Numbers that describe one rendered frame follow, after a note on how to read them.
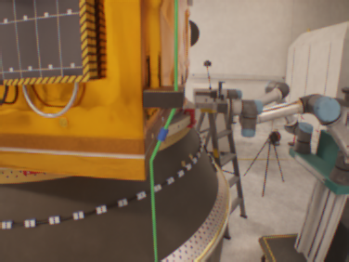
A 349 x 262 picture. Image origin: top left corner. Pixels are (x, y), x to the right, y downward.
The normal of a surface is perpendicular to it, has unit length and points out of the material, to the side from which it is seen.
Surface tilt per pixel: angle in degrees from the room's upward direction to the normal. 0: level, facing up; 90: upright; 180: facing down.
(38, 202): 62
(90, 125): 96
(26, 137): 90
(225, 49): 90
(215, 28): 90
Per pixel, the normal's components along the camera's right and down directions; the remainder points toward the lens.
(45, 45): -0.09, 0.29
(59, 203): 0.35, -0.21
